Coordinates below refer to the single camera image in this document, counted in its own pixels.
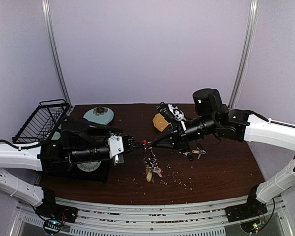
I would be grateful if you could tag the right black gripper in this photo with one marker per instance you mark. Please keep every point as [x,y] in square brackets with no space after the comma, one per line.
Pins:
[179,135]

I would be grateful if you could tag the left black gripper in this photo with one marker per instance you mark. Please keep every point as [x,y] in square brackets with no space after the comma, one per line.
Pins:
[118,160]

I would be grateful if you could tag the keyring bundle with coloured tags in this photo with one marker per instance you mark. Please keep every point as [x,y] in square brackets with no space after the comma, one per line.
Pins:
[150,162]

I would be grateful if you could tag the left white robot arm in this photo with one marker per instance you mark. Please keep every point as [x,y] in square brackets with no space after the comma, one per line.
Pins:
[26,157]

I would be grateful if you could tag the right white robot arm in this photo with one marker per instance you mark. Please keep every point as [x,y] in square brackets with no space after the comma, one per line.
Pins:
[217,119]

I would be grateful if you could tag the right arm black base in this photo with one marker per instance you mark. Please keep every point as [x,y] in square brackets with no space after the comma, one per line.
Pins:
[252,208]

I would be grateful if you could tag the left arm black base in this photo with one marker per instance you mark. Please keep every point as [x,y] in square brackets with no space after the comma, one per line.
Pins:
[54,215]

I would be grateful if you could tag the keys with black fob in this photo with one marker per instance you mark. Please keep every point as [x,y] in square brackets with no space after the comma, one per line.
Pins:
[188,155]

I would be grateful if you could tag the keys with yellow tag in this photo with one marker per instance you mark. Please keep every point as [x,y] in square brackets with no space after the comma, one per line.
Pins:
[199,151]

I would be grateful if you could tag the yellow dotted plate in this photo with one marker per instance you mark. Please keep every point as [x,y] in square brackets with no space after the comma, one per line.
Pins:
[160,123]

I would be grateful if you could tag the light blue flower plate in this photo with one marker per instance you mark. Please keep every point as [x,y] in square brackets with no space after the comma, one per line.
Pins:
[99,114]

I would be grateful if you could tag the light green bowl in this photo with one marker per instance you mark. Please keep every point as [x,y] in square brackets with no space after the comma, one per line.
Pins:
[56,136]

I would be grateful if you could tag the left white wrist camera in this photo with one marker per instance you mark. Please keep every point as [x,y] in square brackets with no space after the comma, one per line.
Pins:
[118,144]

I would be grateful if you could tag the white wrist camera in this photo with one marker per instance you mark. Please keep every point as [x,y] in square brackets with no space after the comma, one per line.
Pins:
[118,144]
[169,112]

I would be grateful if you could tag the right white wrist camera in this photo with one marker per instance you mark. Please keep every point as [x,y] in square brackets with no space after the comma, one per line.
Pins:
[169,112]

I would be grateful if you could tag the aluminium slotted front rail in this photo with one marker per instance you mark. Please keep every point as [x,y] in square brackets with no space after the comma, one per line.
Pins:
[193,219]

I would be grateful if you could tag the black wire dish rack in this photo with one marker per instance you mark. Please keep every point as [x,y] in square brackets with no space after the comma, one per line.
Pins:
[39,127]

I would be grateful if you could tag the right aluminium frame post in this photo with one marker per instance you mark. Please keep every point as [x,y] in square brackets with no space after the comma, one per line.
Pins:
[247,46]

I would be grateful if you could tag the aluminium frame post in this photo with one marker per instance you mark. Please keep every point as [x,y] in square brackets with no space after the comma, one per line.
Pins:
[247,46]
[54,51]

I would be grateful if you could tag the left aluminium frame post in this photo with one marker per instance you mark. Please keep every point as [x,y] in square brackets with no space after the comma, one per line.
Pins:
[54,51]

